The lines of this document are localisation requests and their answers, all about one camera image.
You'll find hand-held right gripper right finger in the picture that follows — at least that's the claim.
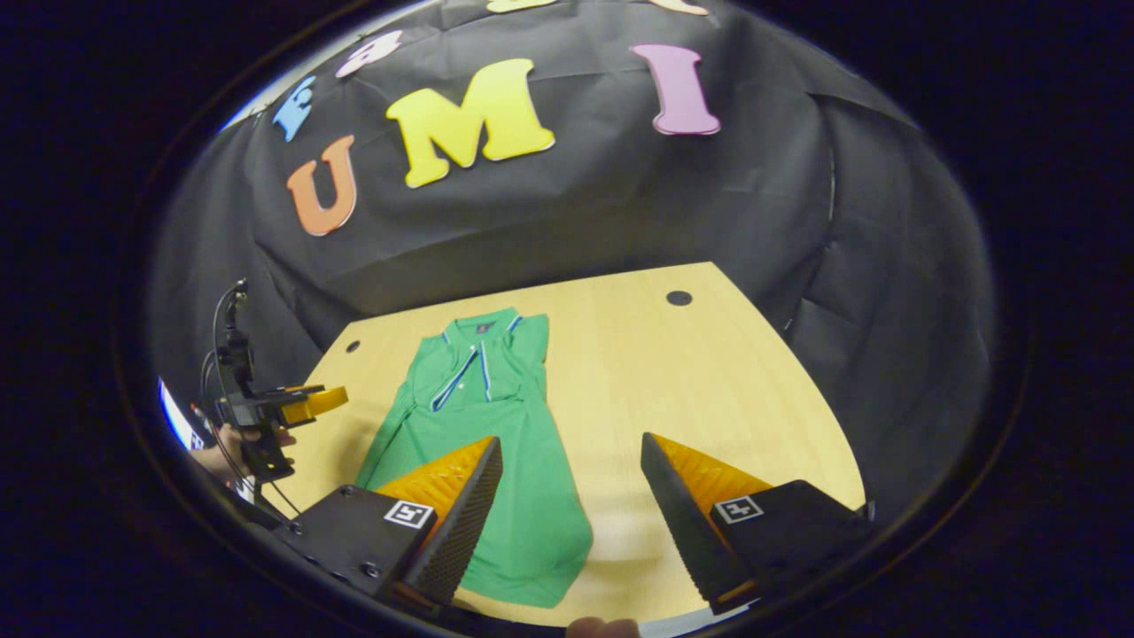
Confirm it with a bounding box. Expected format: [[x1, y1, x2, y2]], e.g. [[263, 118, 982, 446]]
[[641, 432, 874, 617]]

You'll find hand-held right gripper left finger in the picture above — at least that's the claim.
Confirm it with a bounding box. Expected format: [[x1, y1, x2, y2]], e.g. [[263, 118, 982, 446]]
[[283, 435, 504, 612]]

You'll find green T-shirt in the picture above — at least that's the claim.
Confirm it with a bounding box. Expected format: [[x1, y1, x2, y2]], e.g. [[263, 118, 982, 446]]
[[354, 307, 594, 610]]

